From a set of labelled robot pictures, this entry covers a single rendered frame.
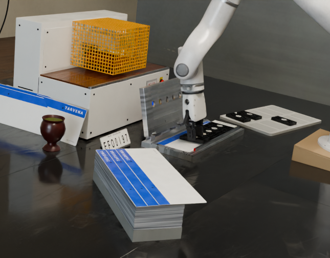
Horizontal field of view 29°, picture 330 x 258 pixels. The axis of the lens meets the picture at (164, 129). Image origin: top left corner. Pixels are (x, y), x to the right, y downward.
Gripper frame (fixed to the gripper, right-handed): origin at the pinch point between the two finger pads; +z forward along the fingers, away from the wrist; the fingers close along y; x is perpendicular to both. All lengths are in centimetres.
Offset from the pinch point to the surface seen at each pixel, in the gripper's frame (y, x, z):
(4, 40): 86, 171, -31
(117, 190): -67, -11, 0
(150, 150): -40.2, -5.8, -3.7
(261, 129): 37.9, -10.1, 6.2
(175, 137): -2.2, 7.0, 1.4
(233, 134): 18.5, -6.6, 4.2
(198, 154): -10.6, -6.5, 4.9
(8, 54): 60, 143, -25
